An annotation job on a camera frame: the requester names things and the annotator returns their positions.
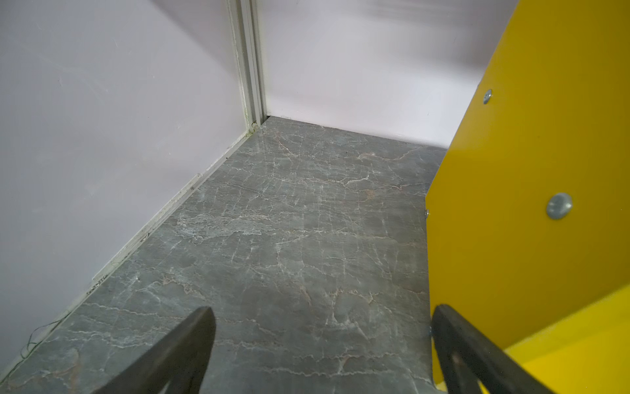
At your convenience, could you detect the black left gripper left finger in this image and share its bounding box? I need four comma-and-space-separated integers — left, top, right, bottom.
96, 306, 217, 393

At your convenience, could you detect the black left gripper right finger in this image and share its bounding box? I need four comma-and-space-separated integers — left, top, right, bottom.
431, 305, 551, 393

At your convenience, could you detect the yellow wooden bookshelf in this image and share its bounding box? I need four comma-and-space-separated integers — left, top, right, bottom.
426, 1, 629, 393

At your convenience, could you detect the white aluminium frame post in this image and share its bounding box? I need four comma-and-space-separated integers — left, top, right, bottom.
226, 0, 268, 134

